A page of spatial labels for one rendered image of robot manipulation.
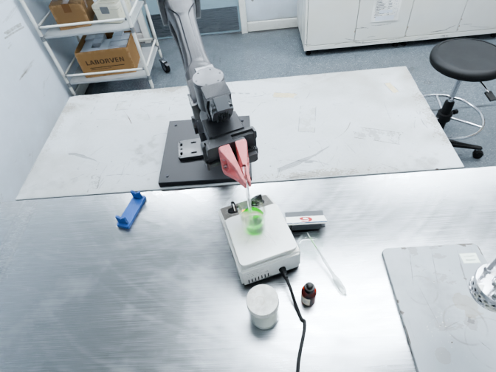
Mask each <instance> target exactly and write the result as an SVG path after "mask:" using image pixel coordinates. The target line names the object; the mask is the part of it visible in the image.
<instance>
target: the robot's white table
mask: <svg viewBox="0 0 496 372"><path fill-rule="evenodd" d="M226 84H227V85H228V87H229V89H230V91H231V98H232V105H233V108H234V109H233V111H235V112H236V113H237V115H238V116H248V115H249V119H250V126H253V127H254V128H255V130H256V131H257V138H256V145H257V147H258V160H257V161H256V162H252V181H251V184H256V183H267V182H287V181H297V180H307V179H327V178H338V177H348V176H368V175H379V174H389V173H409V172H419V171H439V170H449V169H460V168H464V165H463V163H462V162H461V160H460V158H459V157H458V155H457V154H456V152H455V149H454V148H453V146H452V145H451V143H450V141H449V140H448V138H447V135H446V134H445V133H444V131H443V129H442V127H441V126H440V124H439V122H438V121H437V119H436V117H435V115H434V113H433V112H432V110H431V109H430V107H429V105H428V103H427V101H426V100H425V99H424V96H423V94H422V93H421V92H420V90H419V88H418V86H417V85H416V82H415V81H414V79H413V77H412V76H411V74H410V72H409V71H408V69H407V67H406V66H399V67H391V68H382V69H366V70H357V71H349V72H333V73H325V74H316V75H301V76H292V77H276V78H267V79H259V80H243V81H235V82H226ZM187 94H190V93H189V91H188V87H187V86H177V87H169V88H161V89H145V90H136V91H128V92H112V93H104V94H89V95H79V96H74V97H70V98H69V99H68V101H67V103H66V105H65V107H64V108H63V111H62V112H61V115H60V117H59V118H58V120H57V122H56V124H55V126H54V128H53V130H52V131H51V133H50V135H49V138H48V139H47V141H46V142H45V144H44V146H43V148H42V150H41V152H40V154H39V155H38V158H37V159H36V161H35V164H34V165H33V167H32V169H31V171H30V173H29V175H28V177H27V178H26V180H25V182H24V184H23V186H22V188H21V189H20V191H19V193H18V195H17V197H16V199H15V200H16V201H23V200H33V199H53V198H63V197H73V196H93V195H104V194H115V193H130V191H131V190H133V191H135V192H137V191H140V192H145V191H155V190H175V189H185V188H196V187H215V186H226V185H240V183H239V182H224V183H213V184H203V185H183V186H173V187H160V186H159V184H158V181H159V174H160V169H161V165H162V158H163V154H164V149H165V141H166V137H167V133H168V126H169V121H175V120H191V116H193V112H192V108H191V106H190V101H189V98H188V95H187Z"/></svg>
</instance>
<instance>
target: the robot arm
mask: <svg viewBox="0 0 496 372"><path fill-rule="evenodd" d="M156 2H157V5H158V8H159V12H160V15H161V19H162V23H163V26H167V25H168V26H169V29H170V33H171V35H172V36H173V39H174V41H175V42H176V45H177V46H178V49H179V53H180V55H181V59H182V63H183V67H184V69H185V80H186V83H187V87H188V91H189V93H190V94H187V95H188V98H189V101H190V106H191V108H192V112H193V116H191V120H192V124H193V128H194V131H195V133H196V134H199V136H200V138H196V139H187V140H182V141H179V142H178V158H179V160H181V161H183V160H188V159H197V158H202V157H204V161H205V165H206V166H207V169H208V170H209V171H211V168H213V167H215V166H218V165H220V166H221V169H222V170H223V173H224V174H225V175H227V176H229V177H230V178H232V179H234V180H236V181H237V182H239V183H240V184H241V185H242V186H243V187H244V188H247V183H246V181H245V178H244V172H243V167H242V165H246V167H247V179H248V185H249V186H250V187H251V186H252V185H251V179H250V176H249V164H250V163H252V162H256V161H257V160H258V147H257V145H256V138H257V131H256V130H255V128H254V127H253V126H250V127H248V128H244V126H243V124H242V122H241V121H240V119H239V117H238V115H237V113H236V112H235V111H233V109H234V108H233V103H232V98H231V91H230V89H229V87H228V85H227V84H226V83H225V80H224V73H223V72H222V71H221V70H220V69H217V68H214V65H213V64H211V62H210V60H209V58H208V56H207V53H206V52H205V49H204V45H203V42H202V37H201V35H200V32H199V28H198V24H197V21H196V20H197V18H201V2H200V0H156Z"/></svg>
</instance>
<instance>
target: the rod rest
mask: <svg viewBox="0 0 496 372"><path fill-rule="evenodd" d="M130 192H131V195H132V196H133V197H132V199H131V200H130V202H129V203H128V206H127V208H126V209H125V211H124V212H123V214H122V215H121V217H119V216H117V215H116V216H115V218H116V219H117V221H118V222H117V226H118V227H121V228H126V229H130V227H131V225H132V224H133V222H134V220H135V218H136V217H137V214H138V213H139V211H140V209H141V207H142V206H143V204H144V202H145V200H146V197H145V196H143V195H142V194H141V192H140V191H137V192H135V191H133V190H131V191H130Z"/></svg>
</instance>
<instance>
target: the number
mask: <svg viewBox="0 0 496 372"><path fill-rule="evenodd" d="M287 221H288V223H296V222H310V221H325V219H324V217H323V216H308V217H294V218H287Z"/></svg>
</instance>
